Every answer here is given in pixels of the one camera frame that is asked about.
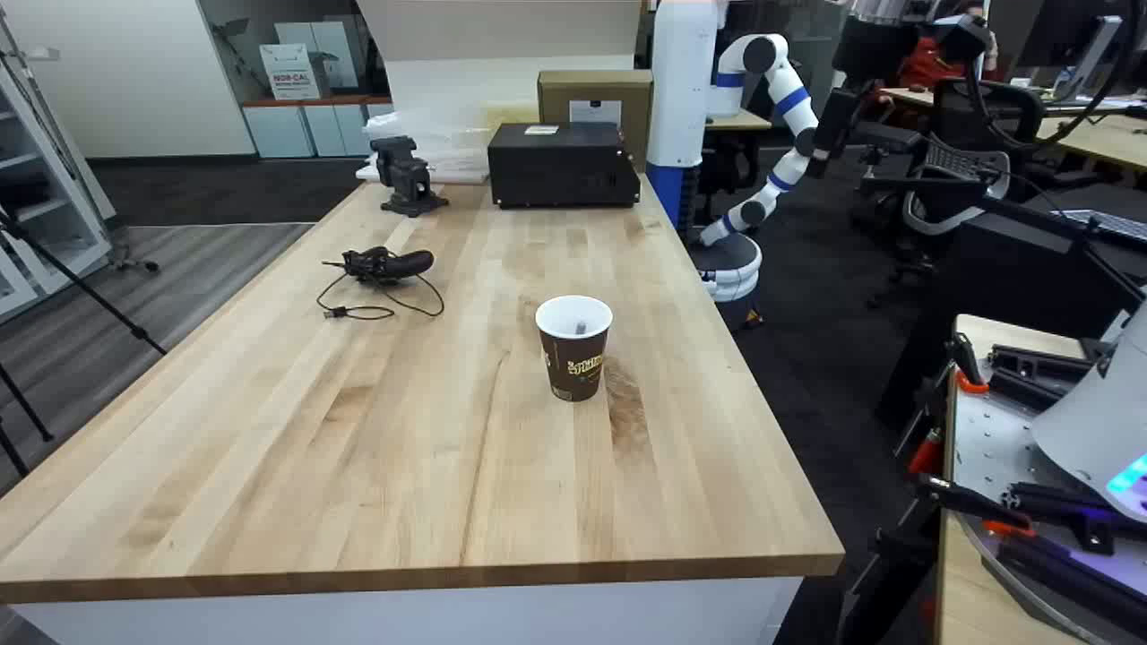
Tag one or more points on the white pen with black tip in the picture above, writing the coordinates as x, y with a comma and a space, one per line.
583, 323

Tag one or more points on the brown paper coffee cup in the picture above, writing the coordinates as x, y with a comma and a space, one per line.
575, 363

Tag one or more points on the white blue segmented robot arm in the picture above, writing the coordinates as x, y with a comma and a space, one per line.
791, 92

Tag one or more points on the black electronic control box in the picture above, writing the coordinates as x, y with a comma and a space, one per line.
560, 167

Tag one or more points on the small brown floor object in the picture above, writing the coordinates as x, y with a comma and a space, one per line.
756, 317

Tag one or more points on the black handheld controller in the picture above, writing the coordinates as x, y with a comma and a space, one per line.
382, 265

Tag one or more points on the tan cardboard box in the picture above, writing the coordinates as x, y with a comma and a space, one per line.
556, 95

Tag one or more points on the white robot column blue base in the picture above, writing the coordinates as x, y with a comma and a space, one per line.
681, 73

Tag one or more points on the low white cabinet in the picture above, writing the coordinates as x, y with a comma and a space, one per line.
281, 129

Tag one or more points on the large white printed sign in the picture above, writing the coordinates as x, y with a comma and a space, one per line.
339, 47

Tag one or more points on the small white printed sign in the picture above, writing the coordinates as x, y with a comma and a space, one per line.
292, 73

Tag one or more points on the black orange bar clamp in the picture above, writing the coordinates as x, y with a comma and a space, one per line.
1015, 505
969, 363

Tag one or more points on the black stand leg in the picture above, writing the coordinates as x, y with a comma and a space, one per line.
892, 576

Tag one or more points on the gray perforated metal plate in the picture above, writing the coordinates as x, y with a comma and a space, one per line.
992, 441

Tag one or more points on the person in red shirt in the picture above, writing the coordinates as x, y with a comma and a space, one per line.
934, 64

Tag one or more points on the black mesh office chair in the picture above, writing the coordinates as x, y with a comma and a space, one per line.
980, 121

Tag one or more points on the black metal bar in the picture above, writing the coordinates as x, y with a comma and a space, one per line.
1041, 370
1077, 584

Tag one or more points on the small wooden side table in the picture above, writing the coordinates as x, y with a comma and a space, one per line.
961, 609

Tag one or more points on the white metal shelf rack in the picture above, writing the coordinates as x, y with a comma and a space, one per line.
83, 234

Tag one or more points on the gray curved sheet device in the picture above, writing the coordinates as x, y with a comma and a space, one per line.
1100, 418

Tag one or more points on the light wood office desk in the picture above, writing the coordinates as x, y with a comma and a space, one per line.
1114, 139

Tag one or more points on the gray computer monitor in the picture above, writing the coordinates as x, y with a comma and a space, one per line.
1094, 60

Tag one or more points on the black table vise mount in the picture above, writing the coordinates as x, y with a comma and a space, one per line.
405, 181

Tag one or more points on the black camera tripod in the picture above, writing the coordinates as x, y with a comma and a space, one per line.
92, 287

